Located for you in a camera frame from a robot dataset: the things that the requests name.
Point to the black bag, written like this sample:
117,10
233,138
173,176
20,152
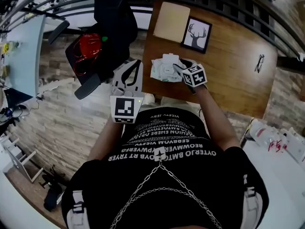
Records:
53,195

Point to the pale blue desk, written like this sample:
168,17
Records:
23,56

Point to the clear plastic bag with bottles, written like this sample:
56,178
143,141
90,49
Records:
274,137

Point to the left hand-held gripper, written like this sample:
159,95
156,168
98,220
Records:
124,104

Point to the black eyeglasses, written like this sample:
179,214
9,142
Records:
259,63

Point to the black framed deer picture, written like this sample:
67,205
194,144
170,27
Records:
196,34

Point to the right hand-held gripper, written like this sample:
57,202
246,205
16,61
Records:
194,76

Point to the white wet wipes pack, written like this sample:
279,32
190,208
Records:
164,71

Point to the beige paper pad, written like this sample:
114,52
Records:
171,21

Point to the person's right forearm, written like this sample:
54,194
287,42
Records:
215,120

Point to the person's black printed t-shirt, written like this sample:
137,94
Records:
166,190

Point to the white wooden stool frame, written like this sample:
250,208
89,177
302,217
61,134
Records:
22,157

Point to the person's left forearm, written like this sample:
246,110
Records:
104,139

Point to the black office chair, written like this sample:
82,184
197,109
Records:
112,27

